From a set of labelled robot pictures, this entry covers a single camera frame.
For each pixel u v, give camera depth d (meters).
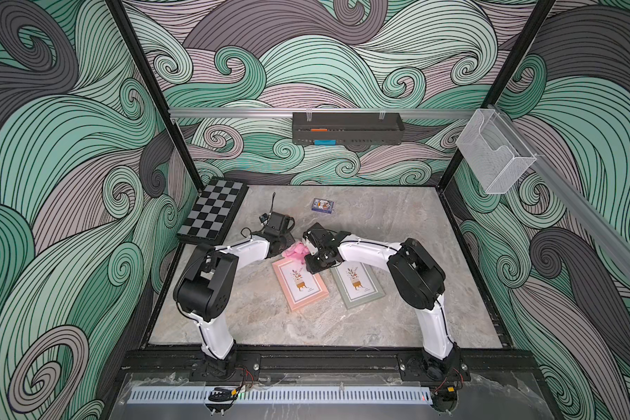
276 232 0.76
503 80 0.85
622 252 0.52
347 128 0.95
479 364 0.74
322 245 0.76
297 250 0.92
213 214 1.07
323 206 1.11
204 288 0.48
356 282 0.90
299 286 0.88
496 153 0.76
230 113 1.70
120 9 0.71
